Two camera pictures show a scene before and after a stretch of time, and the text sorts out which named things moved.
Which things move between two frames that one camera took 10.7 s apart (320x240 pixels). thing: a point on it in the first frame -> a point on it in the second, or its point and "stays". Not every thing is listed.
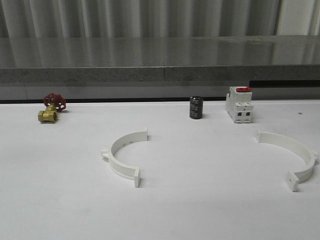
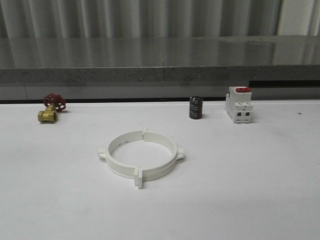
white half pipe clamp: x=311 y=158 -> x=152 y=173
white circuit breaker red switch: x=239 y=104 stays
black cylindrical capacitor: x=196 y=107 stays
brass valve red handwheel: x=55 y=103 stays
